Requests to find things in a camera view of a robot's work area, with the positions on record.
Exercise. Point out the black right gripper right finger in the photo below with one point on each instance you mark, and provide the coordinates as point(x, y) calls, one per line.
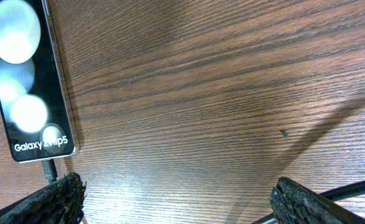
point(292, 202)

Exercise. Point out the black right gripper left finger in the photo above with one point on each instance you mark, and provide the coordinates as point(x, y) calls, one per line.
point(58, 202)

